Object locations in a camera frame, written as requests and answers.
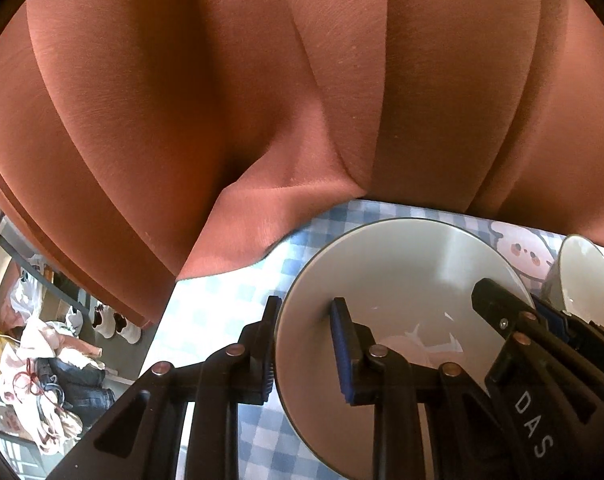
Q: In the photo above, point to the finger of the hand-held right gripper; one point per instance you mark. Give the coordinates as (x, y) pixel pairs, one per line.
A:
(497, 305)
(552, 322)

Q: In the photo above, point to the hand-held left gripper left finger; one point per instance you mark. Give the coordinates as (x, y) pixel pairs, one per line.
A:
(264, 375)

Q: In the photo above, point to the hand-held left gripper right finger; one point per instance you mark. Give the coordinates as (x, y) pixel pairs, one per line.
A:
(342, 355)

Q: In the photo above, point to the white cup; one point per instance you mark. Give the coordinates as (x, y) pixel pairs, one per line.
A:
(582, 270)

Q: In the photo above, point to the large white bowl blue pattern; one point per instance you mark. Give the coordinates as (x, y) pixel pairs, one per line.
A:
(407, 270)

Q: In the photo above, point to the blue checkered printed tablecloth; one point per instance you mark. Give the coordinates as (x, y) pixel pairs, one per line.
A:
(221, 300)

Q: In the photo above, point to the white shoe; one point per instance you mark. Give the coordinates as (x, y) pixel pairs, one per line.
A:
(104, 320)
(127, 330)

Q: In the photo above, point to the blue jeans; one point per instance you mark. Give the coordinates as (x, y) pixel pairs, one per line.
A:
(81, 385)

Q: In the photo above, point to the pink and white cloth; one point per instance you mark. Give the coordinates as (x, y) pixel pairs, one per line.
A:
(41, 342)

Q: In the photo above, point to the orange curtain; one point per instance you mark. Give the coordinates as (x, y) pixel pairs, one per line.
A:
(231, 85)

